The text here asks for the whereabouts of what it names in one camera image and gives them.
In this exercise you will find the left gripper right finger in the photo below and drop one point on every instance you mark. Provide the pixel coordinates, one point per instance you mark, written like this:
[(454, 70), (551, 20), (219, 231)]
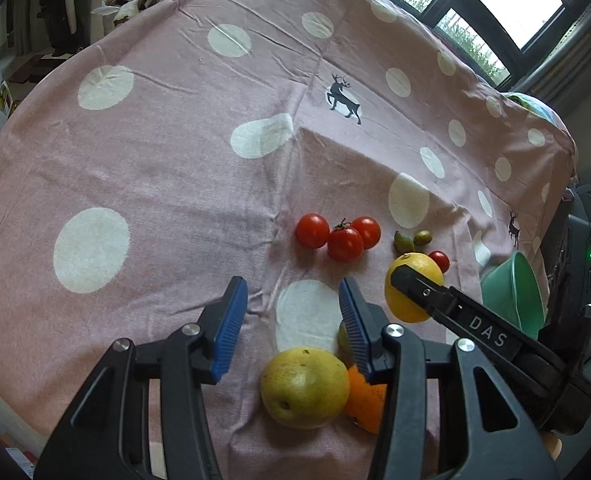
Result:
[(484, 431)]

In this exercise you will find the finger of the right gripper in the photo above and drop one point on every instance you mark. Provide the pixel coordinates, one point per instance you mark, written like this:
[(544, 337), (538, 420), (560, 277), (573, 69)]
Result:
[(544, 373)]

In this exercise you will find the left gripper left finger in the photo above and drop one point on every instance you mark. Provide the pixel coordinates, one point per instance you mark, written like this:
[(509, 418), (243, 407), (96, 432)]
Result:
[(104, 432)]

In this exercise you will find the orange fruit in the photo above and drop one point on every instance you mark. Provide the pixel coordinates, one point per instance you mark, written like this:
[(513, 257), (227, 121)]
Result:
[(365, 405)]

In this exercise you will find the yellow lemon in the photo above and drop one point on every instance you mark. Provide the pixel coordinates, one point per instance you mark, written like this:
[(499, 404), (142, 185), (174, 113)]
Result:
[(400, 305)]

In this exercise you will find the small green olive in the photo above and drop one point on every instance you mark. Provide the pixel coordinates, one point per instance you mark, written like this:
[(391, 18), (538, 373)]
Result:
[(403, 243), (343, 339)]

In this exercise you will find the yellow-green mango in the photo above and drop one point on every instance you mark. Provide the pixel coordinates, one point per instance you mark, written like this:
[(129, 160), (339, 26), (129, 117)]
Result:
[(304, 388)]

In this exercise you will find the green plastic bowl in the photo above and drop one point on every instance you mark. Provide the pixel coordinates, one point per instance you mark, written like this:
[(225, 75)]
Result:
[(511, 291)]

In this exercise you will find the large red tomato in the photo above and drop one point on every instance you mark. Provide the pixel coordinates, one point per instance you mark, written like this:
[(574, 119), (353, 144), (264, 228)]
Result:
[(441, 259)]

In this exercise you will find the brownish green olive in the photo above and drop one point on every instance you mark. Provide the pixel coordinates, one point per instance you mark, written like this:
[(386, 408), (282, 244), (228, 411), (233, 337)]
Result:
[(422, 238)]

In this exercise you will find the red cherry tomato with stem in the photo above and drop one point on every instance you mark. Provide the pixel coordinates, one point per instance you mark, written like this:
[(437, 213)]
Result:
[(345, 244)]

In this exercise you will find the pink polka dot tablecloth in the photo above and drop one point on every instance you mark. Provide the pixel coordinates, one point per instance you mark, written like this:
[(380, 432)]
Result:
[(180, 150)]

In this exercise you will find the black window frame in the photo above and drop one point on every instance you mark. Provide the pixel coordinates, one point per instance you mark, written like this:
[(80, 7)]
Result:
[(521, 34)]

